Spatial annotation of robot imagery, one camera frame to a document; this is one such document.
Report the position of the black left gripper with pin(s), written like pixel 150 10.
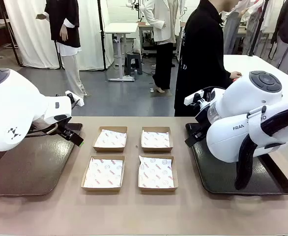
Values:
pixel 66 126

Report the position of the person's right forearm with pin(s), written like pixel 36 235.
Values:
pixel 225 71

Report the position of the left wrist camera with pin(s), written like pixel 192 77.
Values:
pixel 70 97

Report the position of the dark step stool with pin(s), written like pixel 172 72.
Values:
pixel 133 61

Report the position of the person's right hand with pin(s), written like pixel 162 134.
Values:
pixel 236 74

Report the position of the grey hanging garment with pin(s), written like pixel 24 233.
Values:
pixel 231 34

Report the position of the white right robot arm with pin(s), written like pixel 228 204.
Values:
pixel 244 93

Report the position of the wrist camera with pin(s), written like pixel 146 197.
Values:
pixel 70 97
pixel 190 99

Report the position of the black stand pole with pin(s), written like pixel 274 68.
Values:
pixel 100 14

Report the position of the mannequin in black top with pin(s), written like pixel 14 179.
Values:
pixel 65 24

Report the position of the person in black shirt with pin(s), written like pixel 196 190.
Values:
pixel 200 49

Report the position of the white table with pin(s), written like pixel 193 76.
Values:
pixel 257 64

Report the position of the kraft cardboard food box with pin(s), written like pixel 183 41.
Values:
pixel 109 149
pixel 102 189
pixel 157 190
pixel 156 149

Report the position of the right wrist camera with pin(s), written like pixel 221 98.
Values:
pixel 190 99

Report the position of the white height-adjustable desk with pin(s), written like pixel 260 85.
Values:
pixel 122 27

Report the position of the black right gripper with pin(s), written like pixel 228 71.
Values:
pixel 201 127

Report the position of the white curtain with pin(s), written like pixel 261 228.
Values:
pixel 31 37

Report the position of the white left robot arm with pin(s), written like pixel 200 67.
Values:
pixel 11 103

